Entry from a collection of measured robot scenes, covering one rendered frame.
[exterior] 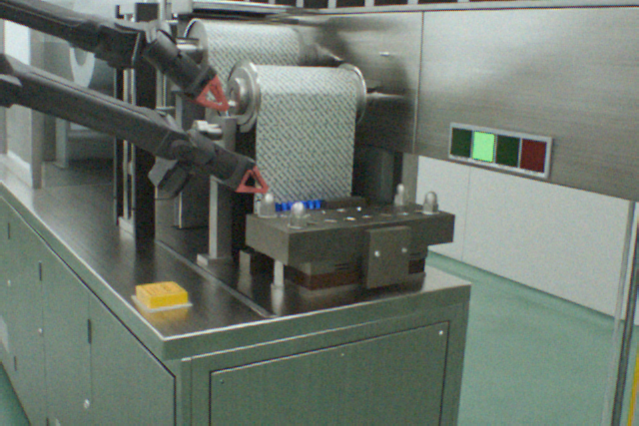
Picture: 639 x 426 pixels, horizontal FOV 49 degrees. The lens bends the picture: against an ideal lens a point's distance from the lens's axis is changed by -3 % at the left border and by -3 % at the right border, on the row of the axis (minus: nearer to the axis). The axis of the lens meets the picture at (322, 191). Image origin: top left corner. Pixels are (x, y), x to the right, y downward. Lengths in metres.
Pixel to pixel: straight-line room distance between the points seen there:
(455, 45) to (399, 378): 0.66
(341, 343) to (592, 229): 2.94
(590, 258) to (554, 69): 2.94
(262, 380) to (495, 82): 0.68
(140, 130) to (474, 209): 3.64
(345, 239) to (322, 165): 0.24
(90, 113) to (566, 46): 0.79
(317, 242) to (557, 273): 3.12
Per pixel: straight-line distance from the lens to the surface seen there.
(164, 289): 1.29
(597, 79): 1.23
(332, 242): 1.32
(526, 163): 1.31
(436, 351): 1.49
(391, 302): 1.36
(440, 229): 1.48
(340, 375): 1.35
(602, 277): 4.13
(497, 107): 1.36
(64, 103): 1.15
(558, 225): 4.27
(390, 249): 1.38
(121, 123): 1.22
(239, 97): 1.43
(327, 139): 1.51
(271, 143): 1.44
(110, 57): 1.38
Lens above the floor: 1.33
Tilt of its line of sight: 11 degrees down
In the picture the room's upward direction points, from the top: 3 degrees clockwise
